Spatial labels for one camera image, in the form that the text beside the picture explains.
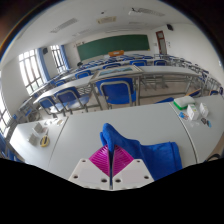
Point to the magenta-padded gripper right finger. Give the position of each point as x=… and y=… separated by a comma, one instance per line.
x=136, y=173

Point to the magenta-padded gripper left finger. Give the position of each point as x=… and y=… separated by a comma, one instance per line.
x=85, y=173

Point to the blue towel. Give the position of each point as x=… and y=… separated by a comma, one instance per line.
x=156, y=156

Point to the yellow tape roll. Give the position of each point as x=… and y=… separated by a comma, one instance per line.
x=44, y=141

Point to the printed paper sheet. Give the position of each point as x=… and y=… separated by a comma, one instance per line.
x=57, y=122

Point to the small blue packet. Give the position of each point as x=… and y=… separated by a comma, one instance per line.
x=209, y=123
x=183, y=115

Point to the small white box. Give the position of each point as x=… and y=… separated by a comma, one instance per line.
x=192, y=112
x=204, y=110

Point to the group of blue chairs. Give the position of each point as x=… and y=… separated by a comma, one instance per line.
x=116, y=91

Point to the green and white flat box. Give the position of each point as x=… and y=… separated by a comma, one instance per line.
x=183, y=102

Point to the small dark card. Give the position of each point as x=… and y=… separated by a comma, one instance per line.
x=203, y=120

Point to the large white framed window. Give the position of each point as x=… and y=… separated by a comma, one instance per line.
x=4, y=116
x=30, y=71

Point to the grey framed console desk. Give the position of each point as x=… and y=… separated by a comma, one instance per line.
x=116, y=70

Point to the group of white classroom desks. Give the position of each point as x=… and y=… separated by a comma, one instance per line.
x=166, y=70

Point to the blue curtain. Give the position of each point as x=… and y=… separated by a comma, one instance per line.
x=65, y=57
x=44, y=65

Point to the narrow white framed window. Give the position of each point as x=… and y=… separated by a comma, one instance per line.
x=57, y=59

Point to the orange lectern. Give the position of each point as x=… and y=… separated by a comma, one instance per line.
x=116, y=53

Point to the green chalkboard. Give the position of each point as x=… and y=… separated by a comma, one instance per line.
x=113, y=46

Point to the brown door with window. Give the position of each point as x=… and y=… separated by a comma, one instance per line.
x=161, y=42

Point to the group of ceiling lights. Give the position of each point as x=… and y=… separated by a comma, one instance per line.
x=63, y=25

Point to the ceiling air vent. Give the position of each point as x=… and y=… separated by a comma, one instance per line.
x=106, y=20

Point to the white ceiling projector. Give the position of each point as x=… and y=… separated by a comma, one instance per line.
x=133, y=12

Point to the black wall speaker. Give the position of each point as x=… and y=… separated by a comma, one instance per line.
x=170, y=27
x=44, y=50

